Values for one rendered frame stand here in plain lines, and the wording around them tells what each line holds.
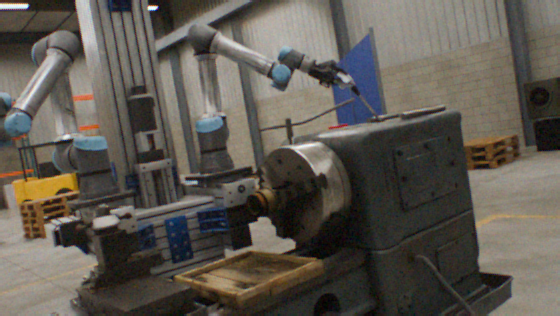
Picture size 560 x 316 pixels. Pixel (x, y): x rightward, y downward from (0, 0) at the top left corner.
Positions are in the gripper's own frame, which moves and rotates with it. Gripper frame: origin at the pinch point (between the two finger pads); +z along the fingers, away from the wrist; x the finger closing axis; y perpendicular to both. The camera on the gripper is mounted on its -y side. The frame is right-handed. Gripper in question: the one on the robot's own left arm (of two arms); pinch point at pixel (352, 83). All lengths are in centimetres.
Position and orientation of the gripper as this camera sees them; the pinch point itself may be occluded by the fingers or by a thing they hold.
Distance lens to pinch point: 227.4
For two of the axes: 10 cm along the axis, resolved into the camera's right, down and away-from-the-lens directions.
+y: -2.7, 5.9, -7.6
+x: 3.2, -6.9, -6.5
